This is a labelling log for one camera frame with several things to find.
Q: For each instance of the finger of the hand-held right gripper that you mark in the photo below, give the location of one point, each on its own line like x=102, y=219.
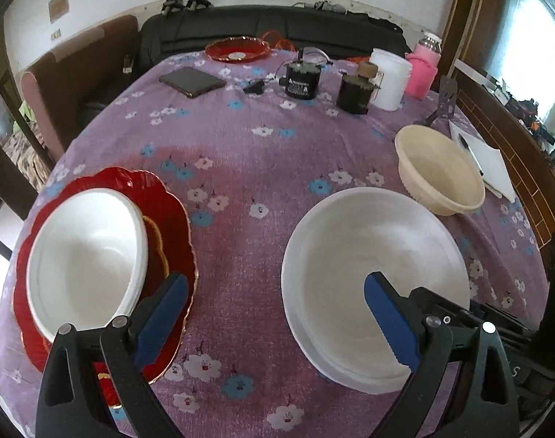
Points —
x=441, y=303
x=505, y=321

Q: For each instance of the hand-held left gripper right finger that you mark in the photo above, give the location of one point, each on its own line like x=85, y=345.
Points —
x=391, y=319

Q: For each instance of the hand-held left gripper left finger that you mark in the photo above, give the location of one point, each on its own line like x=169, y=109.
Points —
x=161, y=324

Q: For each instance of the white disposable bowl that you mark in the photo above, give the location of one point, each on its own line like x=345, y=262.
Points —
x=85, y=255
x=350, y=255

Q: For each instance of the red plate with round sticker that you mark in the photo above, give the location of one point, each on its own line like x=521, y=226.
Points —
x=172, y=219

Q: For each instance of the cream ribbed bowl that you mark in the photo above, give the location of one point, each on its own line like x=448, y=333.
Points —
x=437, y=169

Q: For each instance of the white notepad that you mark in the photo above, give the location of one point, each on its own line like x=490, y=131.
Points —
x=489, y=159

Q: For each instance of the black pen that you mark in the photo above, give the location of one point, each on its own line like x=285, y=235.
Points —
x=470, y=153

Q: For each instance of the wooden cabinet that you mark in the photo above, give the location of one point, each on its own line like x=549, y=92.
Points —
x=510, y=146

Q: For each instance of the purple floral tablecloth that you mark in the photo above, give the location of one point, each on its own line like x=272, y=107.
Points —
x=250, y=155

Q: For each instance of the white plastic container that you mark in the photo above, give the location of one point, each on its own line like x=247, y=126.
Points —
x=391, y=82

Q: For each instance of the dark jar with wooden lid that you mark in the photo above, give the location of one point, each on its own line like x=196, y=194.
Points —
x=355, y=93

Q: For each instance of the pink sleeved bottle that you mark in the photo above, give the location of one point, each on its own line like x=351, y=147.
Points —
x=421, y=73

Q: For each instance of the black smartphone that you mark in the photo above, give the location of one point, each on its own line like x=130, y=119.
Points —
x=193, y=81

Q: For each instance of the black cylindrical device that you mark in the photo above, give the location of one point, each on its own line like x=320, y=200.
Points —
x=302, y=82

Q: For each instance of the black plug adapter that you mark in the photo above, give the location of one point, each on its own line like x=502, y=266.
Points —
x=254, y=86

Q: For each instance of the brown armchair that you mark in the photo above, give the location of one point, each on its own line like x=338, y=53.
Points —
x=67, y=82

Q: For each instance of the clear glass cup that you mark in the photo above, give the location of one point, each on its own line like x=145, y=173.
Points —
x=323, y=57

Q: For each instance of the small red plate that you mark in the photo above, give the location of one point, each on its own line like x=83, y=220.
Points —
x=231, y=48

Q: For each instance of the black sofa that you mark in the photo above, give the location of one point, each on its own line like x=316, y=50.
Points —
x=259, y=23

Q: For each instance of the grey bundle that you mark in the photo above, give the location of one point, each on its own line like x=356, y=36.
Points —
x=330, y=6

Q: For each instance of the black clamp device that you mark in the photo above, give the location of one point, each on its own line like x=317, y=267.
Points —
x=172, y=5
x=197, y=2

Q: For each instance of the wall socket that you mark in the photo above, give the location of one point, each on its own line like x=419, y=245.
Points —
x=56, y=34

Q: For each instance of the brown wall plaque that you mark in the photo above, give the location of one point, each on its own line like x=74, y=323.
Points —
x=59, y=5

